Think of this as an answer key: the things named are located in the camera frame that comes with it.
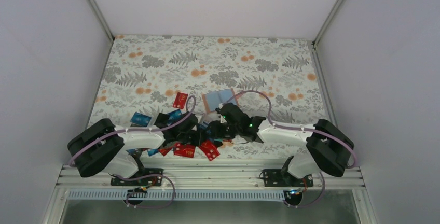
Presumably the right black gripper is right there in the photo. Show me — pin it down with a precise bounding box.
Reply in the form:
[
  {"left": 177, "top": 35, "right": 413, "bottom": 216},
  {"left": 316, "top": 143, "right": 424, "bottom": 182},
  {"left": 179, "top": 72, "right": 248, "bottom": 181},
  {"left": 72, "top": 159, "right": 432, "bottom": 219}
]
[{"left": 204, "top": 120, "right": 241, "bottom": 141}]

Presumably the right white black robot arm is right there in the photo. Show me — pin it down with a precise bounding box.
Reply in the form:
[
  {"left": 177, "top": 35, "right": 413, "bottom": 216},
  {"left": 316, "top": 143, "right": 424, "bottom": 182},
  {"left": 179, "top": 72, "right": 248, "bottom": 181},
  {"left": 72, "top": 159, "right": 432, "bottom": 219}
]
[{"left": 207, "top": 103, "right": 354, "bottom": 186}]

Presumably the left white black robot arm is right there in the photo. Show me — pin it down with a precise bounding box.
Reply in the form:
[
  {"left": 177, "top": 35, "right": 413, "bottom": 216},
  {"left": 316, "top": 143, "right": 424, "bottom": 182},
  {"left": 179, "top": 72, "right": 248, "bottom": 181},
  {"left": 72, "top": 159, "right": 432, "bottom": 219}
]
[{"left": 67, "top": 113, "right": 207, "bottom": 185}]

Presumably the red vip card bottom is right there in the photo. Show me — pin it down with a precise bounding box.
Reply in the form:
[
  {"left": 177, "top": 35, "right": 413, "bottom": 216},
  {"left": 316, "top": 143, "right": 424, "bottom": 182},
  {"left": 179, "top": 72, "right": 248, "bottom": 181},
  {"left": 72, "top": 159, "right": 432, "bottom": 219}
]
[{"left": 173, "top": 144, "right": 196, "bottom": 158}]

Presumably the red vip card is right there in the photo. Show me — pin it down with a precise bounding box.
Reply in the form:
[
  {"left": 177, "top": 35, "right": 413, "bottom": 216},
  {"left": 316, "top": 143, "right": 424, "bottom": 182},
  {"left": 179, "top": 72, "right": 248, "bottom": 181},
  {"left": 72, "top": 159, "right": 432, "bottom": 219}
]
[
  {"left": 199, "top": 140, "right": 220, "bottom": 161},
  {"left": 173, "top": 144, "right": 196, "bottom": 158}
]

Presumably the black card left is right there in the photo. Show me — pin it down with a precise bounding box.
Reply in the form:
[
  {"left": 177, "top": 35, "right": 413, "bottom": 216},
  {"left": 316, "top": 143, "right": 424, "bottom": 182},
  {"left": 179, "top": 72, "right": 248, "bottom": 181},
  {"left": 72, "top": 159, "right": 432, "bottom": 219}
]
[{"left": 154, "top": 113, "right": 170, "bottom": 129}]

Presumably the lone red card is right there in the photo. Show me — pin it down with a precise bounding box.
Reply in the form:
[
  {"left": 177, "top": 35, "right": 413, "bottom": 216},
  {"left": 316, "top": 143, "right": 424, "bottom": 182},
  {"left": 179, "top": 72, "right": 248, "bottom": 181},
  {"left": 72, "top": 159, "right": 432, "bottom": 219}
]
[{"left": 172, "top": 92, "right": 188, "bottom": 109}]

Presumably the red vip card right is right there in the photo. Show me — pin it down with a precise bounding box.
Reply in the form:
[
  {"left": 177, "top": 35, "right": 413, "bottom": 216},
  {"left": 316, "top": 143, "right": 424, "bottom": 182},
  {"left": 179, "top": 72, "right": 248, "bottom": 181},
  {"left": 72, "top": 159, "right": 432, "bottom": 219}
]
[{"left": 199, "top": 140, "right": 220, "bottom": 161}]

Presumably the blue card far left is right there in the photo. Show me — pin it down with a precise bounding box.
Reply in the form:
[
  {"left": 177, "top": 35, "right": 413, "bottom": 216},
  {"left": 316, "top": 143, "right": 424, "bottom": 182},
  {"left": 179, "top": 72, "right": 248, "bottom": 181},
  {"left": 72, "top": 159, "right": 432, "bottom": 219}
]
[{"left": 130, "top": 112, "right": 152, "bottom": 127}]

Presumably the floral patterned table mat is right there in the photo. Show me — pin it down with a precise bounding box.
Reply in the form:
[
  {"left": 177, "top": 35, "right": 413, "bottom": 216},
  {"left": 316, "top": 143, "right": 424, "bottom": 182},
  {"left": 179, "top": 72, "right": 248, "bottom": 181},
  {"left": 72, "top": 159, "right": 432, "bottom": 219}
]
[{"left": 82, "top": 35, "right": 339, "bottom": 160}]

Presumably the aluminium rail frame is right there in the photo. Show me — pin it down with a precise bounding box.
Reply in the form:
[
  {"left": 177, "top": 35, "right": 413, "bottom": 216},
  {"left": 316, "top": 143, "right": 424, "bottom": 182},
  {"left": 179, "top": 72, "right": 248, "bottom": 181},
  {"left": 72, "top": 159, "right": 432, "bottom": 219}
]
[{"left": 44, "top": 157, "right": 376, "bottom": 223}]

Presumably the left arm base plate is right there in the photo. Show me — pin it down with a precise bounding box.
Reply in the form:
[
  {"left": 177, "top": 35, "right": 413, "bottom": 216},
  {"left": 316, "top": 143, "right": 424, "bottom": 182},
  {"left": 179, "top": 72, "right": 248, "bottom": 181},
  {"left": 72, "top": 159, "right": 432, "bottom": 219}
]
[{"left": 110, "top": 168, "right": 164, "bottom": 187}]

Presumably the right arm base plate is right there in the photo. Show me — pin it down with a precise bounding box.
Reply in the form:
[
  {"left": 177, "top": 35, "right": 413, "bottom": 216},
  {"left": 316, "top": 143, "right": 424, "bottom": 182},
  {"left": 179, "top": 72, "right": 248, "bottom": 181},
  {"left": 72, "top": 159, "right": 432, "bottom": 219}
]
[{"left": 259, "top": 169, "right": 314, "bottom": 187}]

